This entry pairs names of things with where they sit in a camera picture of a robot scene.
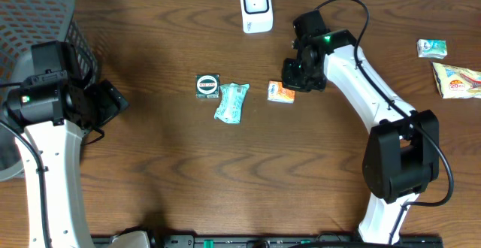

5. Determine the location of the orange snack packet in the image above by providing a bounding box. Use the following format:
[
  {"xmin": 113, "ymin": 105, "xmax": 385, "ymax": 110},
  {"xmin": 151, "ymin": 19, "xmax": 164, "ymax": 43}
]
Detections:
[{"xmin": 267, "ymin": 80, "xmax": 295, "ymax": 104}]

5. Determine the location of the green snack packet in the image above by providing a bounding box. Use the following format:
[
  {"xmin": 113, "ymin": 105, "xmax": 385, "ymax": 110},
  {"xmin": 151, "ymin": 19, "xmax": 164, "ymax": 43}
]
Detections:
[{"xmin": 214, "ymin": 83, "xmax": 250, "ymax": 124}]

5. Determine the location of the round white red lid cup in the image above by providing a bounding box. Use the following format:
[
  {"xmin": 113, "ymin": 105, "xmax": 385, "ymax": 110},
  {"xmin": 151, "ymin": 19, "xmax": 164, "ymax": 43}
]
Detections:
[{"xmin": 195, "ymin": 74, "xmax": 219, "ymax": 98}]

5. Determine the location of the small teal white packet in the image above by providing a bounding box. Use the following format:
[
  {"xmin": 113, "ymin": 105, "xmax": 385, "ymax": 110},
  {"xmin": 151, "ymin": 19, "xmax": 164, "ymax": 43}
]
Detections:
[{"xmin": 416, "ymin": 39, "xmax": 448, "ymax": 59}]

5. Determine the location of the white blue snack bag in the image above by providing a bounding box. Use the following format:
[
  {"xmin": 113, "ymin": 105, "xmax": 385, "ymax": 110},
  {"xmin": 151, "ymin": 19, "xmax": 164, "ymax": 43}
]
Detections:
[{"xmin": 432, "ymin": 62, "xmax": 480, "ymax": 99}]

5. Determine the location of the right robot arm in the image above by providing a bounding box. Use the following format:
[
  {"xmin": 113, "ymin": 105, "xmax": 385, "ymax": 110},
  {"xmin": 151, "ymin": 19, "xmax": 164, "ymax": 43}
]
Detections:
[{"xmin": 282, "ymin": 27, "xmax": 440, "ymax": 244}]

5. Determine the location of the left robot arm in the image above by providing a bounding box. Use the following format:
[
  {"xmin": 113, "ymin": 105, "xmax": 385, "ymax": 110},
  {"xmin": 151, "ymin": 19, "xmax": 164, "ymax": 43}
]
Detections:
[{"xmin": 15, "ymin": 80, "xmax": 151, "ymax": 247}]

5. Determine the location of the white barcode scanner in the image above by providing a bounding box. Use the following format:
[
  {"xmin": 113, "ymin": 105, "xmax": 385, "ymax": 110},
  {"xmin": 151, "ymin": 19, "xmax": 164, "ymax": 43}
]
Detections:
[{"xmin": 240, "ymin": 0, "xmax": 274, "ymax": 34}]

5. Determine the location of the grey plastic mesh basket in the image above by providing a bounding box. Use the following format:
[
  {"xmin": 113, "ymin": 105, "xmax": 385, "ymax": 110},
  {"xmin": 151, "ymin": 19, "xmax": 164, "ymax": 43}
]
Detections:
[{"xmin": 0, "ymin": 0, "xmax": 99, "ymax": 183}]

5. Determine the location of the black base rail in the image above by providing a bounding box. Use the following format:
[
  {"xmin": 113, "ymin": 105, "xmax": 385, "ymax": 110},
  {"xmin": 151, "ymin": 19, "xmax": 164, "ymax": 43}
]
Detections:
[{"xmin": 150, "ymin": 233, "xmax": 444, "ymax": 248}]

